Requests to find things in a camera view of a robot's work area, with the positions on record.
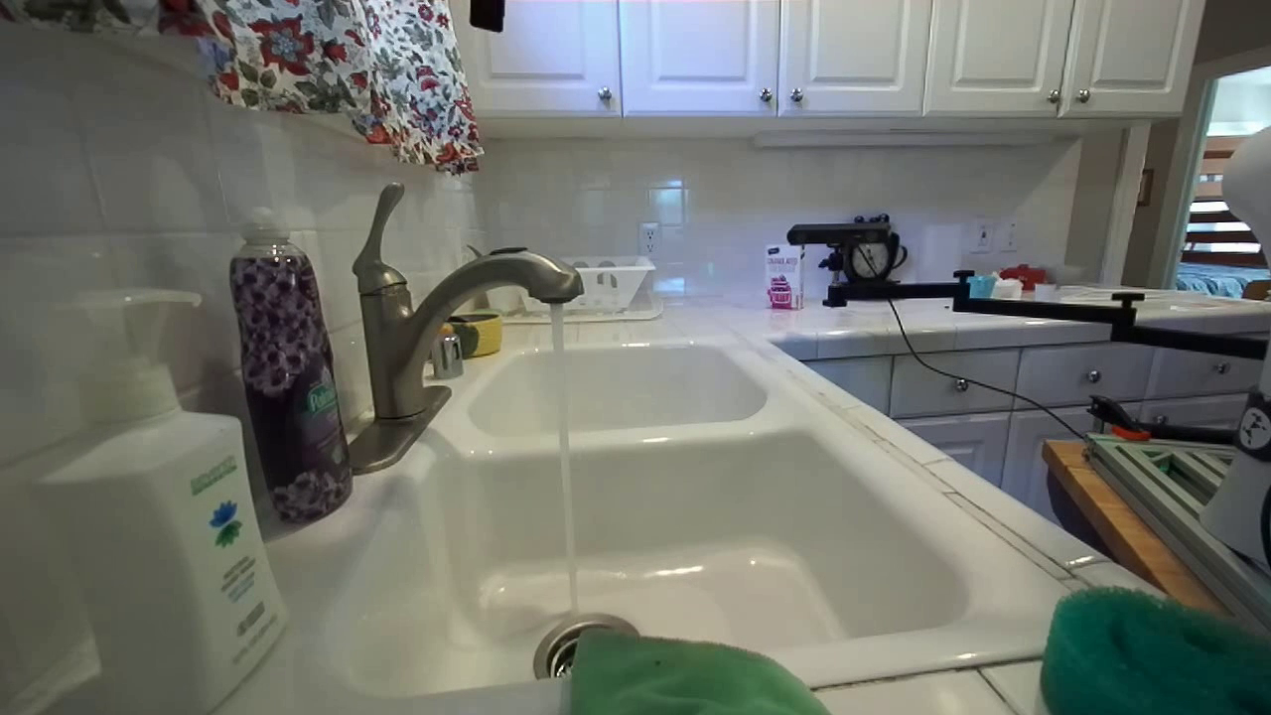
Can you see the brushed steel faucet body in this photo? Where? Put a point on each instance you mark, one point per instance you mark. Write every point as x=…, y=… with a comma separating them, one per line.
x=400, y=372

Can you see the white upper cabinet door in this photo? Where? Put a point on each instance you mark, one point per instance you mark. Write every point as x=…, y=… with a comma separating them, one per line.
x=1136, y=52
x=542, y=52
x=854, y=52
x=997, y=52
x=701, y=52

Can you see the floral window curtain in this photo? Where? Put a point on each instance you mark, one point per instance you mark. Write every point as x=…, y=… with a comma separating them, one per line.
x=424, y=95
x=281, y=52

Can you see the white plastic basket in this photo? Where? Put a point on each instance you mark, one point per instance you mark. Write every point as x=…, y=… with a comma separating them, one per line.
x=619, y=284

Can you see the yellow sponge holder cup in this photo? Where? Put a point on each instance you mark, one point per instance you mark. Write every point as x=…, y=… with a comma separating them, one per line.
x=482, y=340

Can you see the chrome air gap cap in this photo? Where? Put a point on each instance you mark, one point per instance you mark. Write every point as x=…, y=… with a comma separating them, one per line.
x=449, y=354

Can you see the pink small bottle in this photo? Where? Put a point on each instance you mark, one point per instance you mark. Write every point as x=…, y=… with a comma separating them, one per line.
x=784, y=284

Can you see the purple dish soap bottle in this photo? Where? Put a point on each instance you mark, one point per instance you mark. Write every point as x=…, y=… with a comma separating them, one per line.
x=285, y=372

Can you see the small blue object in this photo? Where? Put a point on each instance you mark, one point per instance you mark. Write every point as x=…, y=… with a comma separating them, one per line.
x=983, y=284

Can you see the white double basin sink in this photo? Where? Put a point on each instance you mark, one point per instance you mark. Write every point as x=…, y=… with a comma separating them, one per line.
x=740, y=532

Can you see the small red object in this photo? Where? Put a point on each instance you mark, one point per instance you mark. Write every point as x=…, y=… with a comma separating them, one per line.
x=1028, y=279

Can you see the metal sink drain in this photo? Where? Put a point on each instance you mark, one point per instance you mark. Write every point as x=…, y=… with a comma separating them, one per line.
x=571, y=639

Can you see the white soap pump dispenser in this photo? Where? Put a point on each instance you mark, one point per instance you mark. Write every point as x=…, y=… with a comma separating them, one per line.
x=161, y=558

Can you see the white lower cabinet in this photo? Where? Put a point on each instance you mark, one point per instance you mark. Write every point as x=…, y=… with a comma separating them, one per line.
x=1075, y=376

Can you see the wooden cart board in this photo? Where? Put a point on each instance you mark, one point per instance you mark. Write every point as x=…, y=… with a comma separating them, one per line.
x=1115, y=520

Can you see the white wall outlet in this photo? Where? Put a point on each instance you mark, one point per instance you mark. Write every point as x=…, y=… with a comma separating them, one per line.
x=983, y=239

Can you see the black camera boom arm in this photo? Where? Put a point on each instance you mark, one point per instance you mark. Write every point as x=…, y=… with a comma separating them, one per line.
x=1057, y=309

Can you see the aluminium cart frame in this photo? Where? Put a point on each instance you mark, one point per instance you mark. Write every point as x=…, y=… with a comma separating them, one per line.
x=1177, y=492

